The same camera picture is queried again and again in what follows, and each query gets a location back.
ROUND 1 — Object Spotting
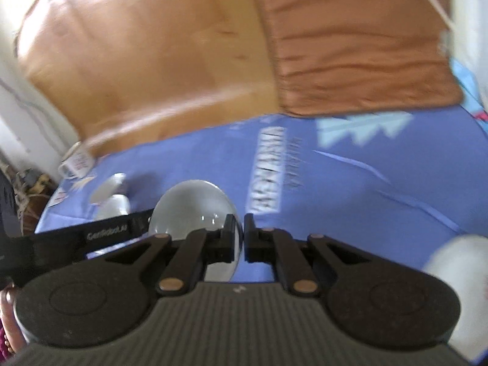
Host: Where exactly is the floral plate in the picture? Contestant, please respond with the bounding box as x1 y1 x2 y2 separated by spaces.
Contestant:
423 235 487 362

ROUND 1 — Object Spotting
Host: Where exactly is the small red flower bowl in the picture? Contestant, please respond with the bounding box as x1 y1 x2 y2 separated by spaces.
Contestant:
94 194 131 221

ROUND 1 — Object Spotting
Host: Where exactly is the red flower bowl back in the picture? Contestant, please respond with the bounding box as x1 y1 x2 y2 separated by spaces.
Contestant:
89 173 127 204

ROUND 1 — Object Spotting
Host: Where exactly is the large red flower bowl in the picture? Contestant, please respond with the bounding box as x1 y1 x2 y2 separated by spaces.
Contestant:
148 180 243 296

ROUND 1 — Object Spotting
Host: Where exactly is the person left hand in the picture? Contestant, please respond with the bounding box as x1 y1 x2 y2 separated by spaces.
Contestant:
1 285 27 362

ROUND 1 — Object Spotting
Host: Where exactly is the white enamel mug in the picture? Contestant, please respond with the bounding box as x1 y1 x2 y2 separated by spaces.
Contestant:
58 141 95 179

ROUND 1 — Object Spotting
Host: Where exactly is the blue patterned tablecloth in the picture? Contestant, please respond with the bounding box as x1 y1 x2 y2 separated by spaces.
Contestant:
36 60 487 270

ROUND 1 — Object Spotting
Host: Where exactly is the wood pattern vinyl sheet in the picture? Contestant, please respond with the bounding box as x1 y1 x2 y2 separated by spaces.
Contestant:
16 0 279 155

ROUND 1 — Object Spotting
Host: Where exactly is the brown seat cushion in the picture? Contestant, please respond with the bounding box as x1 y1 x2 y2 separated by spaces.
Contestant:
256 0 462 117

